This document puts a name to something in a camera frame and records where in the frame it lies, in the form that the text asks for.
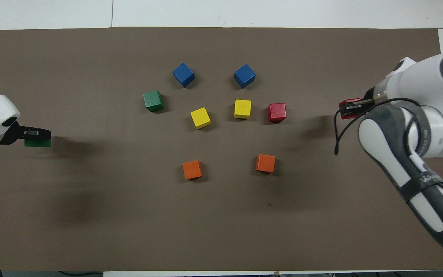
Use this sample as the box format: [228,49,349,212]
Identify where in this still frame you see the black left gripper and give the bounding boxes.
[0,122,52,146]

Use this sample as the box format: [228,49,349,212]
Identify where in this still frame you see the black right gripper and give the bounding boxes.
[341,88,376,117]

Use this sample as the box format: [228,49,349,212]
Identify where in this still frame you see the green wooden cube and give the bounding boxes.
[143,90,165,113]
[24,138,52,148]

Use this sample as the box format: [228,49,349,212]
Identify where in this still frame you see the red wooden cube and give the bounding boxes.
[267,103,287,123]
[339,98,364,120]

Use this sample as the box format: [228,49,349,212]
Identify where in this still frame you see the orange wooden cube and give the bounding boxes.
[256,154,276,173]
[182,160,203,180]

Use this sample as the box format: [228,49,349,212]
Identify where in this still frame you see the yellow wooden cube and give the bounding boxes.
[234,99,252,120]
[190,107,212,129]

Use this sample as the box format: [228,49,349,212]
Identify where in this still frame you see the blue wooden cube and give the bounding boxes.
[172,63,196,88]
[234,64,256,89]

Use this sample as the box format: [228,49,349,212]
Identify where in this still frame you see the brown paper mat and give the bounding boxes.
[0,27,443,272]

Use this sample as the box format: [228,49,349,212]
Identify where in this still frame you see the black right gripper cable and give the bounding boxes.
[334,97,424,156]

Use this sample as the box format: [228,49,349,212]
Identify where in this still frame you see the thin black cable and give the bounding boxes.
[58,271,103,277]

